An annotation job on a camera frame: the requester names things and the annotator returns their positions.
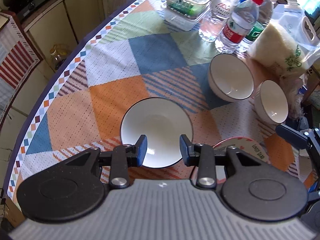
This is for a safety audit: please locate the pink rabbit plate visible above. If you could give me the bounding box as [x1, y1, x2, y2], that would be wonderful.
[213, 137, 270, 164]

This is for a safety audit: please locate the white bowl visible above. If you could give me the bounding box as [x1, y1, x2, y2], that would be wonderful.
[208, 53, 254, 102]
[254, 80, 289, 125]
[120, 97, 194, 168]

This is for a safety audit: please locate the crumpled clear plastic bag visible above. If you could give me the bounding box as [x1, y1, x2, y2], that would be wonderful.
[280, 77, 303, 119]

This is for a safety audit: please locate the patchwork tablecloth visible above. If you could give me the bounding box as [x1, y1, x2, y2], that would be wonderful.
[5, 0, 317, 201]

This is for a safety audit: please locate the clear rice bag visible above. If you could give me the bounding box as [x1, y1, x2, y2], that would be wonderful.
[247, 2, 319, 77]

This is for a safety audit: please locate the oil jug on floor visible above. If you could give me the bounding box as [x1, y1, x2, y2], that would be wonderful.
[49, 44, 70, 70]

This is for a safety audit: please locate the green label water bottle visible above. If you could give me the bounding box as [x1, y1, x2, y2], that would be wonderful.
[237, 0, 277, 53]

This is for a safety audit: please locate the red label water bottle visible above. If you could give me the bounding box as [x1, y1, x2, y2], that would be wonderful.
[215, 0, 263, 54]

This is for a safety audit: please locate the striped counter cover cloth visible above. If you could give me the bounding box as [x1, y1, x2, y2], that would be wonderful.
[1, 11, 42, 124]

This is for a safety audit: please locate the clear plastic basket box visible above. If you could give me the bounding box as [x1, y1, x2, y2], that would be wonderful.
[164, 0, 212, 31]

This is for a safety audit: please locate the clear white label bottle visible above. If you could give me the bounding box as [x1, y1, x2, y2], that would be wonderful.
[199, 0, 240, 42]

